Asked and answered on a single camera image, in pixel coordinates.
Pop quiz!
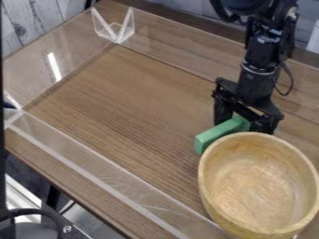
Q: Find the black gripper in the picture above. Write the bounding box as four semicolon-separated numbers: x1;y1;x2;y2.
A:
212;63;284;134

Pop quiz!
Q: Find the green rectangular block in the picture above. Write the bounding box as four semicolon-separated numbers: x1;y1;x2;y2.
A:
195;116;251;155

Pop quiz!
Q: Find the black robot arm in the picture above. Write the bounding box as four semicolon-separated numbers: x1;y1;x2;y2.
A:
209;0;299;134

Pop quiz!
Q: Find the light wooden bowl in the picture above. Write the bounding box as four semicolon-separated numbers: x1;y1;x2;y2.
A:
197;133;319;239

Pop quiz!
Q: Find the black table leg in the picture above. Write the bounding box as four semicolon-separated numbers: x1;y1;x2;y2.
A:
46;186;61;210

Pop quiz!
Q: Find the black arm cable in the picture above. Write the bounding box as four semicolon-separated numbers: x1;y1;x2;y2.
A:
272;60;295;97

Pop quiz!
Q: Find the clear acrylic corner bracket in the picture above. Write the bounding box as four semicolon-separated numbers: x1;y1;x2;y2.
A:
90;7;135;44

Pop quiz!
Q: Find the clear acrylic wall panel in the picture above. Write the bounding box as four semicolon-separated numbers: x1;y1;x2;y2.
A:
4;90;197;239

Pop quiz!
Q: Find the black cable loop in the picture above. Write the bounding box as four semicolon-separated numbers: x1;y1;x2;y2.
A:
0;207;64;239

